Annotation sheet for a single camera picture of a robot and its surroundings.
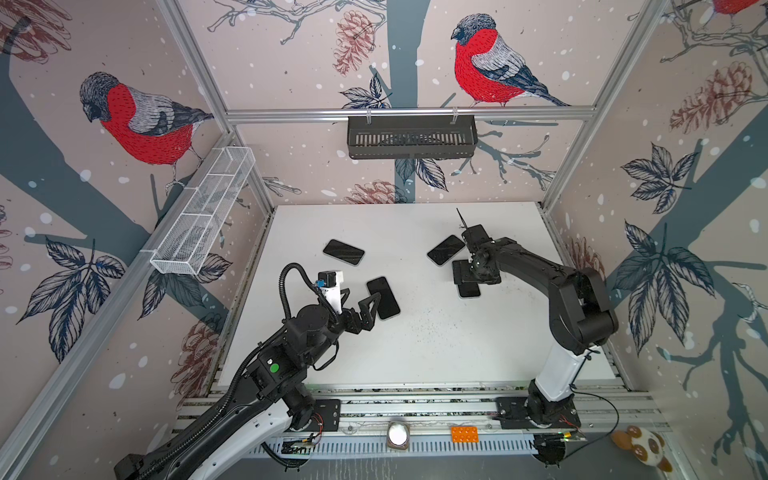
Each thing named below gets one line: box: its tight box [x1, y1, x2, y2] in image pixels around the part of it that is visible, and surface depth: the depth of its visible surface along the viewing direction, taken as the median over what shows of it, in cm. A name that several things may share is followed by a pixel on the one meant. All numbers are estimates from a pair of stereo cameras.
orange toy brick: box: [451, 426, 479, 443], surface depth 71 cm
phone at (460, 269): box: [452, 259, 481, 297], surface depth 90 cm
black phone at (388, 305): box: [367, 276, 401, 319], surface depth 98 cm
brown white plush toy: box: [611, 425, 673, 473], surface depth 69 cm
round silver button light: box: [387, 421, 410, 451], surface depth 64 cm
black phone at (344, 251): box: [323, 239, 365, 265], surface depth 109 cm
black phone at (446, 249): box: [427, 234, 466, 265], surface depth 109 cm
